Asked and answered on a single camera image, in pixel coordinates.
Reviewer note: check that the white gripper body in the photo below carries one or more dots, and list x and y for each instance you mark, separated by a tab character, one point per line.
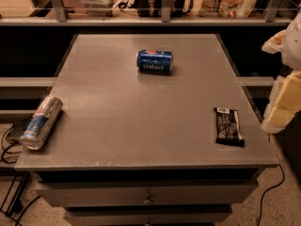
293	46

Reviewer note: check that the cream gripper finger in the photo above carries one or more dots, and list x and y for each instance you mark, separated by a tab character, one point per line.
275	43
284	103

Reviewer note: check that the black rxbar chocolate wrapper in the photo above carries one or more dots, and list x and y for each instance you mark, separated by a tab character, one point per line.
228	127

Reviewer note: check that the blue pepsi can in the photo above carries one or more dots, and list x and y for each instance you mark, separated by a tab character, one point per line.
153	60

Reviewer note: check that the silver red bull can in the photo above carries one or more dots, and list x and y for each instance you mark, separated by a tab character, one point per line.
41	123

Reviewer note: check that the printed snack bag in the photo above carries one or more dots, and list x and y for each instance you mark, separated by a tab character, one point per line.
226	8

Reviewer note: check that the grey drawer cabinet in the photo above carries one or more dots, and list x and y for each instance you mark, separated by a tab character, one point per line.
125	133

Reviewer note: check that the round metal drawer knob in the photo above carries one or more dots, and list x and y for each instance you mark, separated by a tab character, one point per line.
148	200

